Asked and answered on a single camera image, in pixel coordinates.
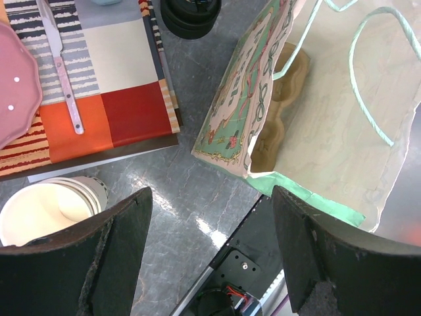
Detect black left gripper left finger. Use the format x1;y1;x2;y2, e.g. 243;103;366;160
1;187;153;315

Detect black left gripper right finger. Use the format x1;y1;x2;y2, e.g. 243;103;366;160
272;186;420;315

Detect stack of white paper cups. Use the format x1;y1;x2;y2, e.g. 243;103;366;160
1;176;109;246

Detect green patterned paper bag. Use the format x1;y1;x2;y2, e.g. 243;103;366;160
192;1;420;232

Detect pink polka dot plate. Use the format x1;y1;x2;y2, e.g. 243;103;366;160
0;22;43;147

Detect colourful patchwork placemat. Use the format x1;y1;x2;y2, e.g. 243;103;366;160
1;1;181;180

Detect light blue ceramic mug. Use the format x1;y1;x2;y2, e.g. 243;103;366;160
91;0;122;6

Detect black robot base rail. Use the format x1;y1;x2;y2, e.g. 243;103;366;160
171;196;287;315

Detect pink handled knife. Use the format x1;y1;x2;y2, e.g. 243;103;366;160
36;0;84;135

